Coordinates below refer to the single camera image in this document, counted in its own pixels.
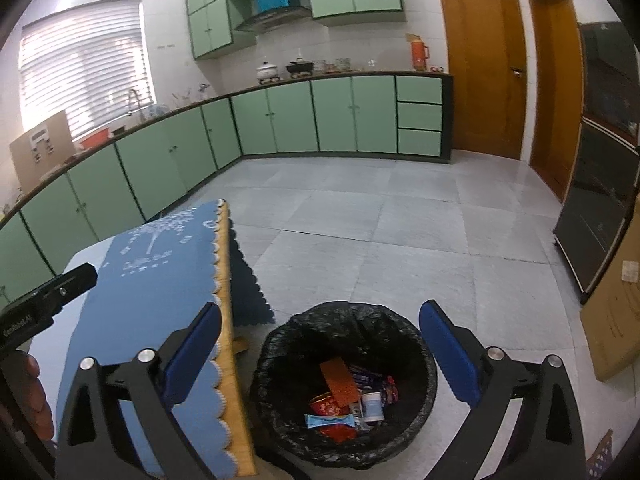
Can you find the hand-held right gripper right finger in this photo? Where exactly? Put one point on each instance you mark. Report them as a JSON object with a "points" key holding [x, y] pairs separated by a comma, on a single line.
{"points": [[450, 355]]}

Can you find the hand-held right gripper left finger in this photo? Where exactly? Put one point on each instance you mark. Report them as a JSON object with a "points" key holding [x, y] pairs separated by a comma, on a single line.
{"points": [[192, 347]]}

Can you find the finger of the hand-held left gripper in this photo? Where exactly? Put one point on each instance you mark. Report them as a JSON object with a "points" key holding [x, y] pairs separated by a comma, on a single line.
{"points": [[70, 282]]}

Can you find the blue snack packet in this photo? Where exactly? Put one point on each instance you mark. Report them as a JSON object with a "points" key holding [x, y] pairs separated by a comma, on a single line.
{"points": [[372, 377]]}

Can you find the white blue paper cup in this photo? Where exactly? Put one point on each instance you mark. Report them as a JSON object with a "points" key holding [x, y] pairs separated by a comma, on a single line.
{"points": [[372, 406]]}

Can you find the bin with black bag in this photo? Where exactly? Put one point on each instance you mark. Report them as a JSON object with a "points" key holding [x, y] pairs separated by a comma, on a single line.
{"points": [[300, 340]]}

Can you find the orange foam fruit net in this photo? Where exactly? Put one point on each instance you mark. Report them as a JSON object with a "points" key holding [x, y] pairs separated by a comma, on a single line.
{"points": [[340, 380]]}

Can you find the red paper cup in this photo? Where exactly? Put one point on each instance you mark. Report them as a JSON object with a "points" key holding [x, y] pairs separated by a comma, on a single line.
{"points": [[327, 405]]}

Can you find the red plastic bag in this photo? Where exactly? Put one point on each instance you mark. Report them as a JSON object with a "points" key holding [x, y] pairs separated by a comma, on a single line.
{"points": [[340, 432]]}

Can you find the blue white milk carton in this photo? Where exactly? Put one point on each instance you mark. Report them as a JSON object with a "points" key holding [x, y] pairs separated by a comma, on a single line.
{"points": [[325, 420]]}

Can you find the person's left hand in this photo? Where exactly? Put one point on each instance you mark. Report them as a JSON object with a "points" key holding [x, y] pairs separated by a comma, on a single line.
{"points": [[42, 400]]}

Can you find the blue tree print tablecloth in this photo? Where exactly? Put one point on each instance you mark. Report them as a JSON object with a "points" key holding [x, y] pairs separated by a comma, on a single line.
{"points": [[150, 270]]}

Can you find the upright brown cardboard box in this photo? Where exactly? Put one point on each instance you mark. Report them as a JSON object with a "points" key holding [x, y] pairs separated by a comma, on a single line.
{"points": [[22, 160]]}

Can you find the red plastic basin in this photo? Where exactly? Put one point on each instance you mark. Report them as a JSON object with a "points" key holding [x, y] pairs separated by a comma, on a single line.
{"points": [[96, 138]]}

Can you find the flat brown cardboard box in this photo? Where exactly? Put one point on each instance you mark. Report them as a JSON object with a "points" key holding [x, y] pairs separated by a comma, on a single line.
{"points": [[617, 320]]}

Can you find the orange woven basket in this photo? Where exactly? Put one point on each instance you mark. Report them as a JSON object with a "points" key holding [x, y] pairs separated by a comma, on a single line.
{"points": [[600, 460]]}

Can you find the metal kitchen faucet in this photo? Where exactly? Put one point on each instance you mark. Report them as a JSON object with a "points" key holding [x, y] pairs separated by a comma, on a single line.
{"points": [[134, 105]]}

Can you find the white window blind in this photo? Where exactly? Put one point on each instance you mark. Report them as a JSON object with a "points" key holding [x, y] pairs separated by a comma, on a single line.
{"points": [[85, 65]]}

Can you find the black glass cabinet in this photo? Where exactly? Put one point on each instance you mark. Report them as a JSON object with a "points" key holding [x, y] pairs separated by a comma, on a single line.
{"points": [[600, 185]]}

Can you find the green lower counter cabinets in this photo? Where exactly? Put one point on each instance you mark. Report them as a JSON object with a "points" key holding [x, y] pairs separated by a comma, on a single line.
{"points": [[290, 120]]}

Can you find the white cooking pot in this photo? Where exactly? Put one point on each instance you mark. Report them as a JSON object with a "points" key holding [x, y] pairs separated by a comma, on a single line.
{"points": [[267, 72]]}

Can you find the brown wooden door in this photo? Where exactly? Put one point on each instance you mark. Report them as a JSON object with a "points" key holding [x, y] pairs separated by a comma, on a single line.
{"points": [[480, 70], [555, 90]]}

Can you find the black wok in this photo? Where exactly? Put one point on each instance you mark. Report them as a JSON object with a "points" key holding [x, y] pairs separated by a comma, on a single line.
{"points": [[300, 67]]}

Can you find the red thermos flask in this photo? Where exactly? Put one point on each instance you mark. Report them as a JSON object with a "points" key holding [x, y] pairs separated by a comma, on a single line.
{"points": [[419, 55]]}

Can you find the range hood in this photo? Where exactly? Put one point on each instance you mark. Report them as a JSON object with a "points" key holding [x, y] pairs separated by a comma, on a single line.
{"points": [[272, 19]]}

